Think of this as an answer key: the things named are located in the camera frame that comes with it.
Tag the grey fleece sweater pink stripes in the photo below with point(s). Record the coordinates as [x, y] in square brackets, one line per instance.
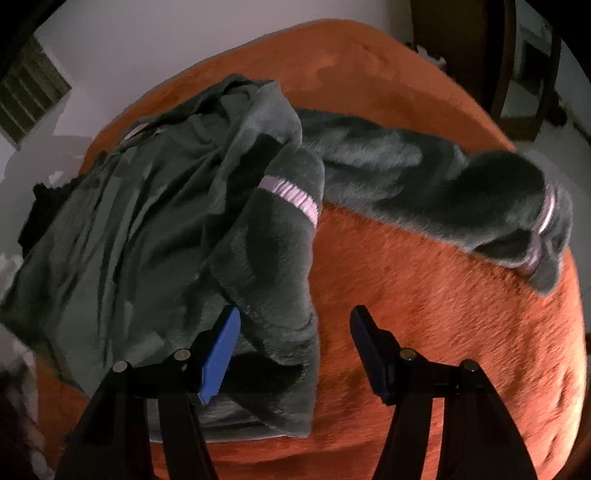
[161, 230]

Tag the orange fleece blanket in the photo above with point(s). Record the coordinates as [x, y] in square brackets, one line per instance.
[438, 323]

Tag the louvred window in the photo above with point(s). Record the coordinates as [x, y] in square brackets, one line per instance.
[32, 92]

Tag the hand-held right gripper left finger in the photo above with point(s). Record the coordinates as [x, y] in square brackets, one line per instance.
[221, 355]

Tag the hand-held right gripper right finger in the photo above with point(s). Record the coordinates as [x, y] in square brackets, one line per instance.
[369, 350]

